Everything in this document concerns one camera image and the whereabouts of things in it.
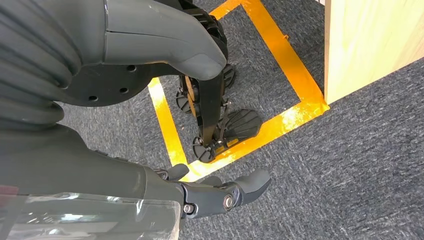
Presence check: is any grey robot leg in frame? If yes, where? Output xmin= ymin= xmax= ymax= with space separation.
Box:
xmin=61 ymin=0 xmax=238 ymax=149

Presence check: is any black robot foot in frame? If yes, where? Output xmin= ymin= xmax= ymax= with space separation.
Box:
xmin=192 ymin=108 xmax=264 ymax=164

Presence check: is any yellow floor tape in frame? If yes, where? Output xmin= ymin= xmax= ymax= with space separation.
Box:
xmin=147 ymin=0 xmax=331 ymax=183

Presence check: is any pale wooden desk panel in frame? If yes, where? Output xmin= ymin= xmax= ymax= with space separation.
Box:
xmin=323 ymin=0 xmax=424 ymax=106

